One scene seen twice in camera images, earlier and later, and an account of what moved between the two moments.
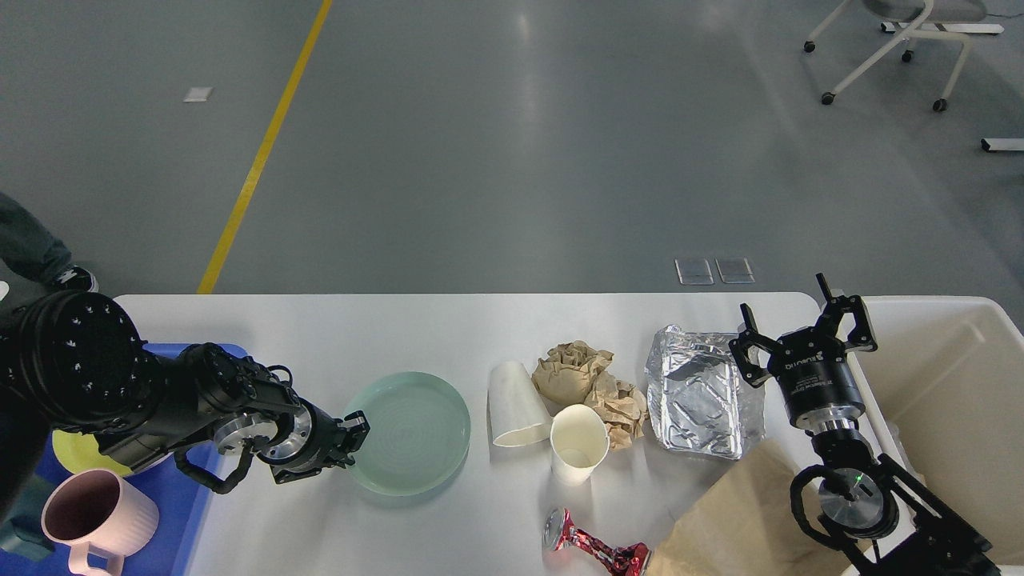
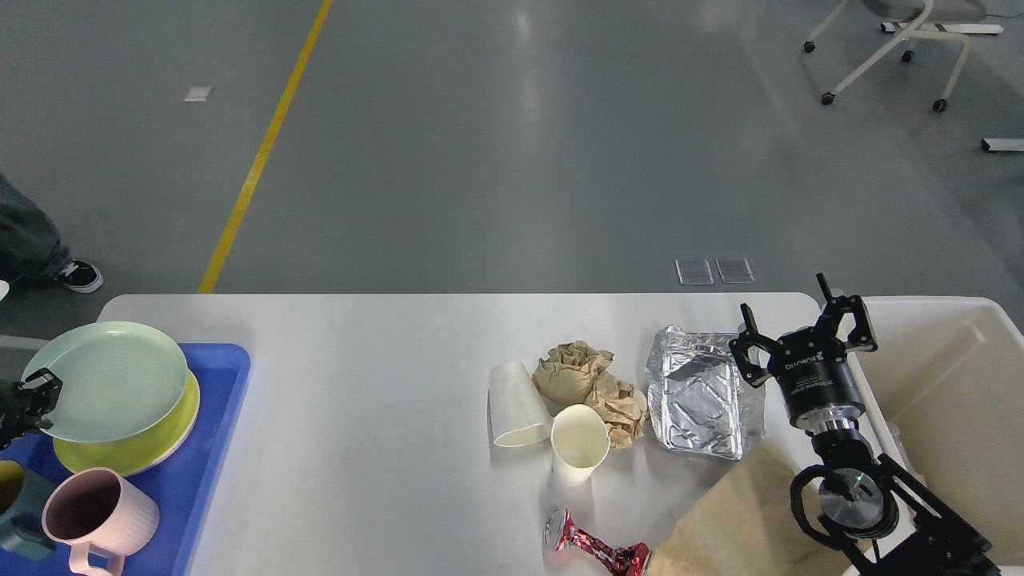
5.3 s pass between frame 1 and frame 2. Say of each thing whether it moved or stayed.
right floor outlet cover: stayed
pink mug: stayed
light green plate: moved
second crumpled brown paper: stayed
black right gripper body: stayed
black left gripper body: moved
